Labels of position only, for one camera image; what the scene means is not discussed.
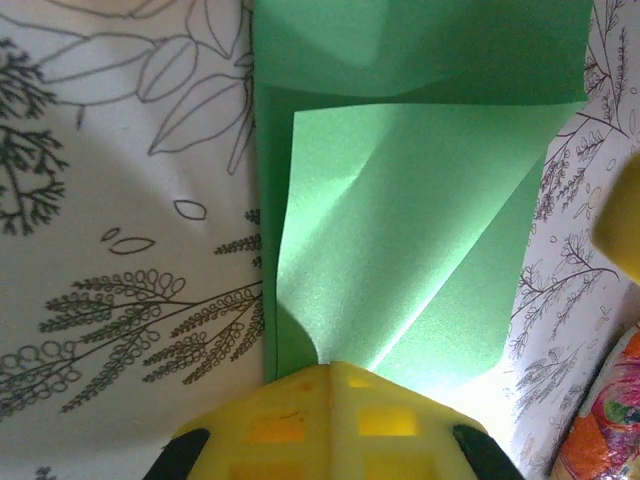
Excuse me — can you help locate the green square paper sheet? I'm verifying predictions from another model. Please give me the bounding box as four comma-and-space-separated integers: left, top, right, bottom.
252, 0, 594, 396

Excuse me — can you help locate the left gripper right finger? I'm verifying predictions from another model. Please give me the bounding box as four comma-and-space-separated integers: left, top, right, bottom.
329, 360, 526, 480

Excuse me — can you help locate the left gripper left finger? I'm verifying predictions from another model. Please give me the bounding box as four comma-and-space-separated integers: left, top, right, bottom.
144, 362, 334, 480

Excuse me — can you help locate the Fox's fruit candy bag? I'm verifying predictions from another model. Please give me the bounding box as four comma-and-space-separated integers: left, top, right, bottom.
549, 324, 640, 480

